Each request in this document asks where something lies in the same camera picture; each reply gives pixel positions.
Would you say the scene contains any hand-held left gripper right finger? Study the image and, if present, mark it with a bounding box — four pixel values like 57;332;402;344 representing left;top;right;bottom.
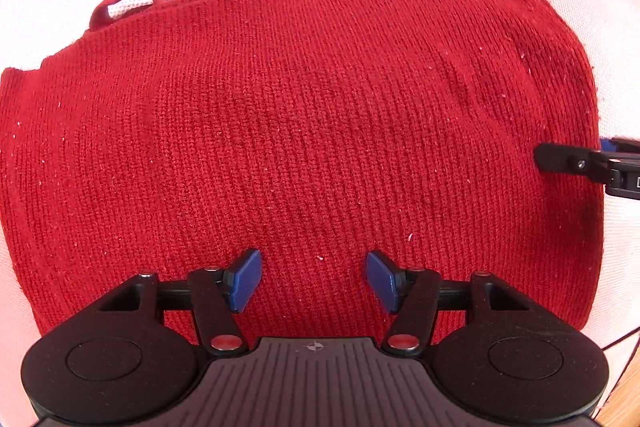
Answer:
366;250;532;354

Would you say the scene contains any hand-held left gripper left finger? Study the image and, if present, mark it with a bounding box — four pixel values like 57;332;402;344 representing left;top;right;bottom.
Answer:
99;249;263;354

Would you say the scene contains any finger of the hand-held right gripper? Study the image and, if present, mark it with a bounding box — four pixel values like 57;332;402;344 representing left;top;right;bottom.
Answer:
534;143;640;184
599;137;640;154

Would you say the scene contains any red knit sweater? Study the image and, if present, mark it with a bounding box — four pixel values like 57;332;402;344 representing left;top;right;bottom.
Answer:
0;0;605;345

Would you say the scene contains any red foam floor mat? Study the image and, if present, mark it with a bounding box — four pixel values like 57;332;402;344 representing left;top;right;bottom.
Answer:
0;0;640;427

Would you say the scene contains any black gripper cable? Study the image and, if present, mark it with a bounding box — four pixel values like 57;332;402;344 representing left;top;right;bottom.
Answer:
600;329;640;410

